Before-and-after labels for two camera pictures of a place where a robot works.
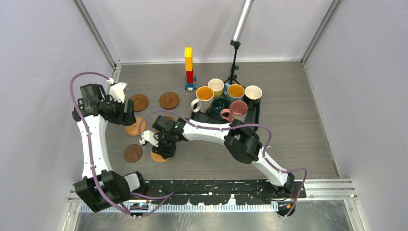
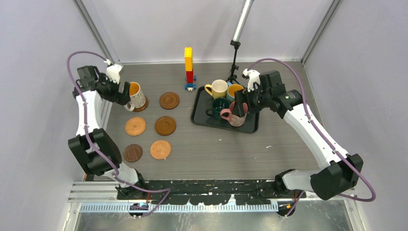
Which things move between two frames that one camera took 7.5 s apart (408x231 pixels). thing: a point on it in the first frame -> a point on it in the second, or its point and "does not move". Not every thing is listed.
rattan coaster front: x=133 y=129 does not move
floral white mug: x=205 y=95 -> x=137 y=99
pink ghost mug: x=238 y=110 does not move
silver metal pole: x=247 y=6 does not move
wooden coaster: x=169 y=100 does not move
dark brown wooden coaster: x=133 y=152 does not move
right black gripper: x=165 y=153 -> x=243 y=96
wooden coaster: x=141 y=102 does not move
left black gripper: x=129 y=118 -> x=123 y=98
